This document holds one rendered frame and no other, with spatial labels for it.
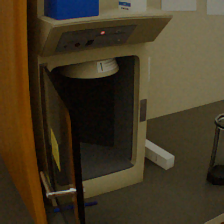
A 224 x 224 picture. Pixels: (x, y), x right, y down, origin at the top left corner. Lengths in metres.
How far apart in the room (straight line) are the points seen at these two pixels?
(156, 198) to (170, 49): 0.74
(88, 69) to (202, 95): 0.97
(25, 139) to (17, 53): 0.21
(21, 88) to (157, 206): 0.56
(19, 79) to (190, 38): 1.07
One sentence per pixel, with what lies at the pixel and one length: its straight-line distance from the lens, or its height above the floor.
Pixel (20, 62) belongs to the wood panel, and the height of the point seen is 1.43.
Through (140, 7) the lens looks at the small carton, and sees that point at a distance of 0.89.
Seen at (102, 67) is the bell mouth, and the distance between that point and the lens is 0.99.
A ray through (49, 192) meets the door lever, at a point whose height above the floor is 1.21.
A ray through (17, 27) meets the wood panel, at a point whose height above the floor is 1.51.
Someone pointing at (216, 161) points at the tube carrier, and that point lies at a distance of 1.19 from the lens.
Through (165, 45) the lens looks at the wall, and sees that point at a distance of 1.62.
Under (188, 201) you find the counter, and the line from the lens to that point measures 1.14.
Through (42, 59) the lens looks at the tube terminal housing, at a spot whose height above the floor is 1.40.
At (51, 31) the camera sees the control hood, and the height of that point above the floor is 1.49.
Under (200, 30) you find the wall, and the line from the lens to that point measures 1.74.
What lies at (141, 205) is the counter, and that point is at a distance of 1.11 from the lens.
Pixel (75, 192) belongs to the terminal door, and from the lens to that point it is 0.69.
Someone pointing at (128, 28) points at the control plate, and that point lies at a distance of 0.88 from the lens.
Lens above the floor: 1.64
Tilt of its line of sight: 24 degrees down
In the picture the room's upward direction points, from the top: straight up
